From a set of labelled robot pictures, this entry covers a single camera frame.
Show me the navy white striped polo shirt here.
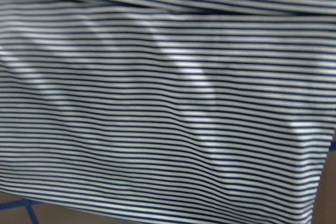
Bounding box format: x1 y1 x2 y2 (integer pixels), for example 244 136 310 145
1 0 335 223

